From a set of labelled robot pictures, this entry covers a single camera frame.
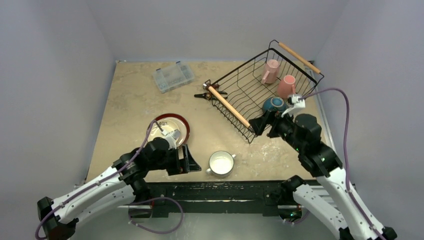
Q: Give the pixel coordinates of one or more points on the clear plastic organizer box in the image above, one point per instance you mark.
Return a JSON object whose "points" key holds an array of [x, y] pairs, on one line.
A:
{"points": [[173, 76]]}

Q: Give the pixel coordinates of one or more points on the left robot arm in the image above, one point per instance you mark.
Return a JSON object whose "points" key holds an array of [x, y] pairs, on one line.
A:
{"points": [[123, 183]]}

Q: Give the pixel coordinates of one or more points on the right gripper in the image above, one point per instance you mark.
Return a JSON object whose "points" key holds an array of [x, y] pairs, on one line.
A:
{"points": [[271, 123]]}

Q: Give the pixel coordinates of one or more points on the white two-handled soup cup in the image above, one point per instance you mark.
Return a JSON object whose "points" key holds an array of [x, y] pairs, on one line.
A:
{"points": [[221, 163]]}

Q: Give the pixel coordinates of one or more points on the brown bowl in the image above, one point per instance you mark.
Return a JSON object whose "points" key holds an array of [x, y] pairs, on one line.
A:
{"points": [[274, 103]]}

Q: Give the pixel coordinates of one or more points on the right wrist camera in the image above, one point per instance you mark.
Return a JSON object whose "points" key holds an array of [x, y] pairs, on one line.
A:
{"points": [[296, 103]]}

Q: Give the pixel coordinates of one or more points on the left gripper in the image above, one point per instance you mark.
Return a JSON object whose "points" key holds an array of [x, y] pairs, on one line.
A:
{"points": [[191, 165]]}

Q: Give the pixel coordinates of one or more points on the red black lacquer plate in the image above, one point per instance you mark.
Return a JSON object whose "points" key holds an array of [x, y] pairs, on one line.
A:
{"points": [[181, 118]]}

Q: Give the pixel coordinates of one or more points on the light pink faceted mug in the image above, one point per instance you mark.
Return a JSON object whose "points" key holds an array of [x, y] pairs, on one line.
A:
{"points": [[270, 72]]}

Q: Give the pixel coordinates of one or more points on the black wire dish rack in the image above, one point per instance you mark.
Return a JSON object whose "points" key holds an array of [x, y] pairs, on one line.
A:
{"points": [[245, 92]]}

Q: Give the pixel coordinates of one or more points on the beige round plate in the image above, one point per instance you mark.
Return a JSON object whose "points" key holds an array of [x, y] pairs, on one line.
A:
{"points": [[169, 124]]}

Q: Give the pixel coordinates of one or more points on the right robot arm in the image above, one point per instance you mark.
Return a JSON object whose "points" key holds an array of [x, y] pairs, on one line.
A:
{"points": [[348, 218]]}

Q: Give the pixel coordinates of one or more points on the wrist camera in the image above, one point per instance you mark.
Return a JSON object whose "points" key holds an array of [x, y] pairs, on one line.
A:
{"points": [[296, 103], [171, 137]]}

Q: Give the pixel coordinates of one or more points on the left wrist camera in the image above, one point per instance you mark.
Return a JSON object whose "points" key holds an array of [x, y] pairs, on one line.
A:
{"points": [[171, 137]]}

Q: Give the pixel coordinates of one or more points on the salmon pink mug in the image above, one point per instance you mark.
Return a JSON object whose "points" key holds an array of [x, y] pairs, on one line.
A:
{"points": [[286, 87]]}

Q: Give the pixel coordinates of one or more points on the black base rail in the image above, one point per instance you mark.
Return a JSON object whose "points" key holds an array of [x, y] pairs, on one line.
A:
{"points": [[270, 198]]}

